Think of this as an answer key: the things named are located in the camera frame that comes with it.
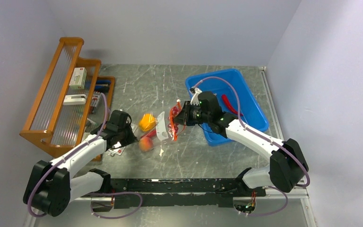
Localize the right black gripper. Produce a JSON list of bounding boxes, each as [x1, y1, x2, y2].
[[173, 101, 211, 126]]

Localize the clear zip top bag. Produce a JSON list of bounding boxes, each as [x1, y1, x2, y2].
[[138, 99, 182, 145]]

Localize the yellow fake bell pepper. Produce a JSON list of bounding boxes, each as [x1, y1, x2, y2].
[[138, 113, 157, 132]]

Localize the red fake chili pepper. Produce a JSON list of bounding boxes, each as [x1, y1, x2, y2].
[[221, 94, 243, 116]]

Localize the blue plastic bin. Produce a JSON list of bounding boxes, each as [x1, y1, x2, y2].
[[185, 69, 269, 147]]

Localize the red fake grape bunch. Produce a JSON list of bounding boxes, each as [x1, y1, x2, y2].
[[167, 105, 181, 135]]

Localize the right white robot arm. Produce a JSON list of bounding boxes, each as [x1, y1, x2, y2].
[[170, 89, 309, 196]]

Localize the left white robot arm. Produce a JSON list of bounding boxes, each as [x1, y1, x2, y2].
[[23, 110, 138, 218]]

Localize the fake peach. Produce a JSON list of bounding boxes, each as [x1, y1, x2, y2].
[[138, 137, 154, 152]]

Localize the white blister pack card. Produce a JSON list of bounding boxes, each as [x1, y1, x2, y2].
[[108, 123, 138, 157]]

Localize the blue marker pens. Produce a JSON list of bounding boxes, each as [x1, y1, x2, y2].
[[94, 79, 112, 93]]

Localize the white flat device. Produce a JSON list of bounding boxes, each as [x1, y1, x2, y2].
[[63, 94, 87, 105]]

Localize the orange wooden rack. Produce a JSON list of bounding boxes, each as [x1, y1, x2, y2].
[[20, 37, 115, 158]]

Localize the white box with red label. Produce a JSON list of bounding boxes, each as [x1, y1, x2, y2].
[[69, 67, 87, 90]]

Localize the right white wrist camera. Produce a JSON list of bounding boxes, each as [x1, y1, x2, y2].
[[190, 87, 202, 106]]

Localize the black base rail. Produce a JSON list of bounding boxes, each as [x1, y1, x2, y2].
[[106, 177, 267, 209]]

